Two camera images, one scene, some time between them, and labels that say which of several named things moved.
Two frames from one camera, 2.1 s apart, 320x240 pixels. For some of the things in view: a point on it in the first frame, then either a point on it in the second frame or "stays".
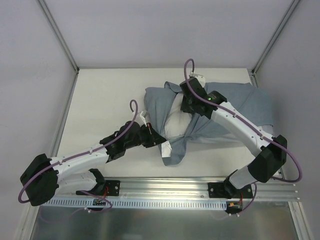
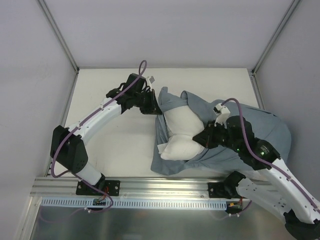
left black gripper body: [152, 137] → [149, 103]
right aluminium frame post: [293, 6] stays
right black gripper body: [189, 105] → [208, 136]
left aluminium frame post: [60, 35] stays
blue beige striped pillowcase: [243, 97] → [268, 125]
